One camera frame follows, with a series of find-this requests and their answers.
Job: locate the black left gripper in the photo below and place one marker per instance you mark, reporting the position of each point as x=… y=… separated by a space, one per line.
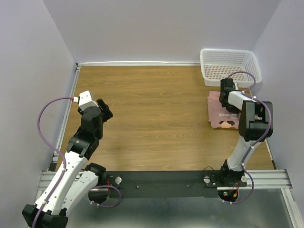
x=107 y=112

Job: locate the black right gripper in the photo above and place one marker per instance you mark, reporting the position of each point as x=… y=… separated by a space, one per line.
x=232 y=110

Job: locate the pink printed t shirt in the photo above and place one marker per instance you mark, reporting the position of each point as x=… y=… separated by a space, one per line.
x=219 y=117

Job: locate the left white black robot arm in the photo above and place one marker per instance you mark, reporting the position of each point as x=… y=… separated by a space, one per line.
x=74 y=178

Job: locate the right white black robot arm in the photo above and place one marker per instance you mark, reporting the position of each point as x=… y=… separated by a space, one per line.
x=255 y=125

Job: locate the white plastic basket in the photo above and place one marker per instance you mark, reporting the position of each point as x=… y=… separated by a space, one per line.
x=217 y=64

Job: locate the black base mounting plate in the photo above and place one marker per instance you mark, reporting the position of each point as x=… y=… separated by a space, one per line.
x=104 y=190

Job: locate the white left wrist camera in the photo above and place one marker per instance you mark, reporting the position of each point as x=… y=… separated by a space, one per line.
x=86 y=100

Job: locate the front aluminium frame rail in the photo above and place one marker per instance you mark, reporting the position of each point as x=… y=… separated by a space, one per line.
x=261 y=180

